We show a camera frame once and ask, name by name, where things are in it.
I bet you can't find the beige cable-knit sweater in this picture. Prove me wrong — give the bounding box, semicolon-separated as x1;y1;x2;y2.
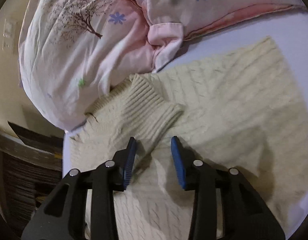
69;36;308;240

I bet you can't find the pink floral pillow with tree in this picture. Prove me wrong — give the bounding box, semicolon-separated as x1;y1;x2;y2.
18;0;183;131

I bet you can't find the white wall switch plate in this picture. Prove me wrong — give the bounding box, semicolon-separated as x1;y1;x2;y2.
2;18;17;54

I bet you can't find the dark wooden bedside furniture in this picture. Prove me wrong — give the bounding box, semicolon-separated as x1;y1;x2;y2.
0;122;63;236

